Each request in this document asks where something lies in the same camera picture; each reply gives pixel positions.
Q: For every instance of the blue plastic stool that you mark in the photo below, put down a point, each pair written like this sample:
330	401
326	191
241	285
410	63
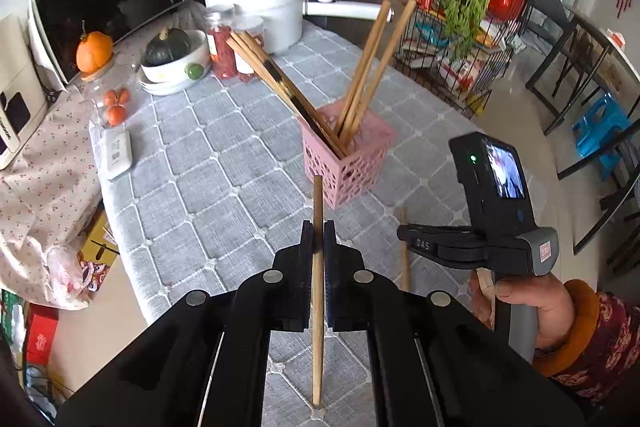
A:
603	121

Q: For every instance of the pink utensil basket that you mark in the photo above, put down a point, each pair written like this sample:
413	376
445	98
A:
347	178

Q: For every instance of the floral cloth cover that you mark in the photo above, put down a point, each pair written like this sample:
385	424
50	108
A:
48	193

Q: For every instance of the glass jar with tomatoes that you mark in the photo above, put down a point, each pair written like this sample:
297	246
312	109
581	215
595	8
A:
113	96

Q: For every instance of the beige air fryer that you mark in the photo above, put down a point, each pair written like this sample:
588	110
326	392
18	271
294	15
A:
23	105

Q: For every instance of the white ceramic bowl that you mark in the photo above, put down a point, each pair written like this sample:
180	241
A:
170	78

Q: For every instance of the wire storage cart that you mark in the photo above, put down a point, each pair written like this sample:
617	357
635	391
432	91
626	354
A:
424	54

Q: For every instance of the black dining table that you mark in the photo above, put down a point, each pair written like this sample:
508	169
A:
580	62

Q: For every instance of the red-filled glass jar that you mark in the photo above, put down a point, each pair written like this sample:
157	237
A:
219	19

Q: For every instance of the yellow cardboard box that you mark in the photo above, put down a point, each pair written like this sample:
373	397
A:
99	251

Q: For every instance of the grey checked tablecloth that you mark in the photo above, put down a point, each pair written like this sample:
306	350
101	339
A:
218	186

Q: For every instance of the patterned red sleeve forearm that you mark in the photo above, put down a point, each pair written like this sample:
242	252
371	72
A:
599	360

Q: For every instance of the dark green squash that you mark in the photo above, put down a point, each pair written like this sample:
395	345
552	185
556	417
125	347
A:
168	46

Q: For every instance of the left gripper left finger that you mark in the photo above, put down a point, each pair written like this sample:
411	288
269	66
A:
204	361

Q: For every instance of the person's right hand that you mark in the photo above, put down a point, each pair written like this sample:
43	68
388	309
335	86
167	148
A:
549	297

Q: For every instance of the lone wooden chopstick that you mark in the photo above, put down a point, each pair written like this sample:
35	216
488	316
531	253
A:
404	255

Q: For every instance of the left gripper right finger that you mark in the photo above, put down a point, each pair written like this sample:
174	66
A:
432	362

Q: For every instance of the green lime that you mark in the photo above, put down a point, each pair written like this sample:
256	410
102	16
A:
194	71

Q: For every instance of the orange pumpkin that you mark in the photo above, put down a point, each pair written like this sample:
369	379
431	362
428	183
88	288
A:
93	52

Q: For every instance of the white electric cooking pot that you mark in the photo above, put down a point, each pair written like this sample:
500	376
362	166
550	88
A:
283	19

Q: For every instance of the black chopstick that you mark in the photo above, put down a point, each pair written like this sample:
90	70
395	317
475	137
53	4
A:
305	109

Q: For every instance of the black chair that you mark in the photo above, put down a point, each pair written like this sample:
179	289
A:
544	23

